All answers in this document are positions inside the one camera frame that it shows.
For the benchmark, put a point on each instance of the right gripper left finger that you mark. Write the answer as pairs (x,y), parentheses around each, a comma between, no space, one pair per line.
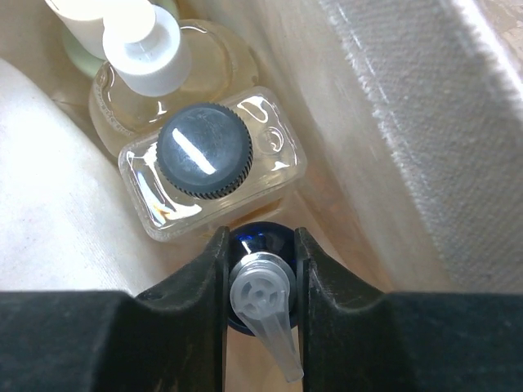
(171,337)

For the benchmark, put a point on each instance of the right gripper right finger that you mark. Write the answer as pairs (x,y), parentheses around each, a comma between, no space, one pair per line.
(354,337)

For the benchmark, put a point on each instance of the orange blue pump bottle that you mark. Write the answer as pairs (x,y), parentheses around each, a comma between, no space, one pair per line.
(263,290)

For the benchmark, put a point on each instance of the clear square bottle black cap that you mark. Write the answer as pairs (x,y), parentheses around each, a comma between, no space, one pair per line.
(212,163)

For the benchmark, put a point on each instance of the beige canvas bag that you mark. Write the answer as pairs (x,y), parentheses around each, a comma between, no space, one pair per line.
(410,113)

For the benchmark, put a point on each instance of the yellow bottle white cap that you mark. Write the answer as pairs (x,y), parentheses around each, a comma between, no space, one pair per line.
(222,65)

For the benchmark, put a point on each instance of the green bottle cream cap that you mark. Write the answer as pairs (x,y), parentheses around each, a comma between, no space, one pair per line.
(94,24)

